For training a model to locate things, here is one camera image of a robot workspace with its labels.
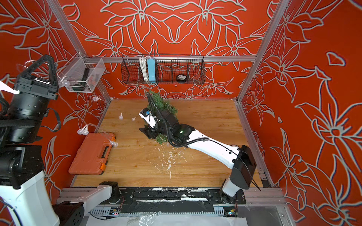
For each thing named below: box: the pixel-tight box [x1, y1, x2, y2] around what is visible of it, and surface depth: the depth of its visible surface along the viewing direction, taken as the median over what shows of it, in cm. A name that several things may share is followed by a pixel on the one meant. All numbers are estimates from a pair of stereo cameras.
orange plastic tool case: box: [68, 132, 116, 176], surface depth 85 cm
